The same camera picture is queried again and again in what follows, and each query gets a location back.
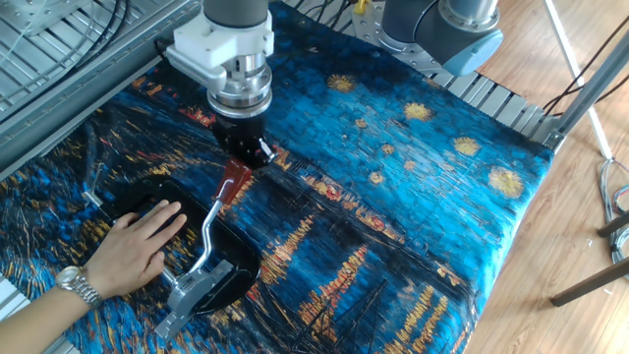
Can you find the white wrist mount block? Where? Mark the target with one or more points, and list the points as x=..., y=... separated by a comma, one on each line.
x=216, y=44

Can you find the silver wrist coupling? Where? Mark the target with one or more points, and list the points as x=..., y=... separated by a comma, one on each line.
x=241, y=93

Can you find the yellow plastic clip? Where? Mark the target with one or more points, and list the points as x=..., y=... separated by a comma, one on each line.
x=361, y=6

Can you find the dark brown furniture leg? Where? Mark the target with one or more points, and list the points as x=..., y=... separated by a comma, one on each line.
x=614, y=223
x=589, y=284

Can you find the person's bare forearm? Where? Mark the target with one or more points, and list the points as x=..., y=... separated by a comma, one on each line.
x=34, y=327

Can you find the aluminium frame post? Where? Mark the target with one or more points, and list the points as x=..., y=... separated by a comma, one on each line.
x=589, y=91

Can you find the person's bare hand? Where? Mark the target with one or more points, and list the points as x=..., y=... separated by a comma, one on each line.
x=128, y=253

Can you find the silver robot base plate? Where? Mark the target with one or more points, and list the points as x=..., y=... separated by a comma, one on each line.
x=366, y=29

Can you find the grey aluminium side rail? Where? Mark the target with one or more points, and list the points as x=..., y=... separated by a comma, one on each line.
x=74, y=108

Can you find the white thin rod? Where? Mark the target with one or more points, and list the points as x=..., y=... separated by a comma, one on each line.
x=571, y=64

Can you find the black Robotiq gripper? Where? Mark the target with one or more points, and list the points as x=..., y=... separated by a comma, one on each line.
x=241, y=135

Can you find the black C-clamp with silver head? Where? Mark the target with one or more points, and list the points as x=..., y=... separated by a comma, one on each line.
x=142, y=189

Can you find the silver metal wristwatch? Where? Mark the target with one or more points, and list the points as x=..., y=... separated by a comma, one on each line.
x=78, y=286

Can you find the blue starry painting print cloth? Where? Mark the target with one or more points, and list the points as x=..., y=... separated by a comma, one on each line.
x=393, y=196

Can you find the silver mounting plate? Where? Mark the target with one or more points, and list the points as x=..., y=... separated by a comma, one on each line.
x=29, y=15

